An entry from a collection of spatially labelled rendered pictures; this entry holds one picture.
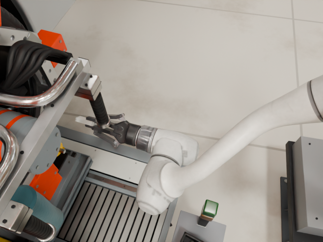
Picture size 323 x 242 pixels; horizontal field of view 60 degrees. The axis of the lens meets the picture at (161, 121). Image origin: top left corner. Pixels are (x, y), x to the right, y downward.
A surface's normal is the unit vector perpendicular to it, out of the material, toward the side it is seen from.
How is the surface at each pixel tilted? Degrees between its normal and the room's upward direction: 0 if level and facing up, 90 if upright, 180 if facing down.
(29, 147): 0
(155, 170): 41
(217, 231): 0
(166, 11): 0
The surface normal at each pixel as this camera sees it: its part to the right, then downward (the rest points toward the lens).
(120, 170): 0.00, -0.52
